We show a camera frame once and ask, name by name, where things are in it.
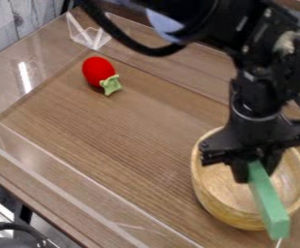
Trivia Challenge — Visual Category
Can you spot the black metal table frame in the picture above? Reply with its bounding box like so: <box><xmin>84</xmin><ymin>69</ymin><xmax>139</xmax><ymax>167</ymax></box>
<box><xmin>9</xmin><ymin>200</ymin><xmax>67</xmax><ymax>248</ymax></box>

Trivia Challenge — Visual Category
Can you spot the green rectangular block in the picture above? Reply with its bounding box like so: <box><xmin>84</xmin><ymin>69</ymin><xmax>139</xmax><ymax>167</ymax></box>
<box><xmin>248</xmin><ymin>161</ymin><xmax>290</xmax><ymax>240</ymax></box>

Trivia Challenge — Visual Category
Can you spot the red plush strawberry toy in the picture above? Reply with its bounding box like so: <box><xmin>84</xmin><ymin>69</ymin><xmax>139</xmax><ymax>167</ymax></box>
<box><xmin>81</xmin><ymin>56</ymin><xmax>121</xmax><ymax>96</ymax></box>

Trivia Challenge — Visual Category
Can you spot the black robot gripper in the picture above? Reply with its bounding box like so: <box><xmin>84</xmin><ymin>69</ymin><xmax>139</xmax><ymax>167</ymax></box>
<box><xmin>199</xmin><ymin>108</ymin><xmax>300</xmax><ymax>184</ymax></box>

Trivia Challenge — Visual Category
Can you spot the clear acrylic corner bracket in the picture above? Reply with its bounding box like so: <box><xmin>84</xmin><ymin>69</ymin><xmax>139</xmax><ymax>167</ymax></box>
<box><xmin>65</xmin><ymin>12</ymin><xmax>111</xmax><ymax>50</ymax></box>

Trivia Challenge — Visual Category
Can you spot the light brown wooden bowl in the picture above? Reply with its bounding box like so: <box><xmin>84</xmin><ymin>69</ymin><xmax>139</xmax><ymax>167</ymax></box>
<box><xmin>191</xmin><ymin>128</ymin><xmax>300</xmax><ymax>231</ymax></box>

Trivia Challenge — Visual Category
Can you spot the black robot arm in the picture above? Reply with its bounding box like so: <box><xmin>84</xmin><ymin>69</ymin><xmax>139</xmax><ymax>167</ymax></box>
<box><xmin>80</xmin><ymin>0</ymin><xmax>300</xmax><ymax>183</ymax></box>

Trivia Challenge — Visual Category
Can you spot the black cable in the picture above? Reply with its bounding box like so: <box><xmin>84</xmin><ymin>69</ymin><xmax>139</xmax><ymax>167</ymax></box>
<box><xmin>0</xmin><ymin>222</ymin><xmax>51</xmax><ymax>248</ymax></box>

